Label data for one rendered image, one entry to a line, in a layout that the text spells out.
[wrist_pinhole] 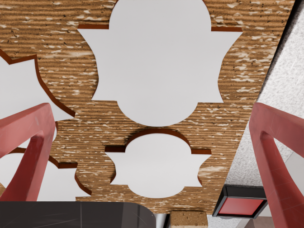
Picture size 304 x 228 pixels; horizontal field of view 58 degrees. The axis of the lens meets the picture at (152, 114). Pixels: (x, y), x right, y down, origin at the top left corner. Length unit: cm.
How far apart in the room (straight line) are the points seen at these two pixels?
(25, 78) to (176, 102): 14
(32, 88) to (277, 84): 24
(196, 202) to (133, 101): 24
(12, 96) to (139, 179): 19
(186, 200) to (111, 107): 22
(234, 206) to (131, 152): 23
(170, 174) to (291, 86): 17
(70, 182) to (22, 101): 15
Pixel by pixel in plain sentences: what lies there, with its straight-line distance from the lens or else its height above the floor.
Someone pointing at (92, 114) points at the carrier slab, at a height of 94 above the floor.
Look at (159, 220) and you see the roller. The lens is 55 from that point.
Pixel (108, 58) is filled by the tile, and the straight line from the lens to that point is 23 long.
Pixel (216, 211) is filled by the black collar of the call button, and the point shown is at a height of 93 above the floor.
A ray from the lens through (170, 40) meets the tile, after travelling 22.
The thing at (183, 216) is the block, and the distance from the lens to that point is 47.
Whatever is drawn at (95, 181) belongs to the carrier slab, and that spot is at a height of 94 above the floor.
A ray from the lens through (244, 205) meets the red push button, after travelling 49.
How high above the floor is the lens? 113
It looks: 44 degrees down
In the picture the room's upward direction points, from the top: 179 degrees counter-clockwise
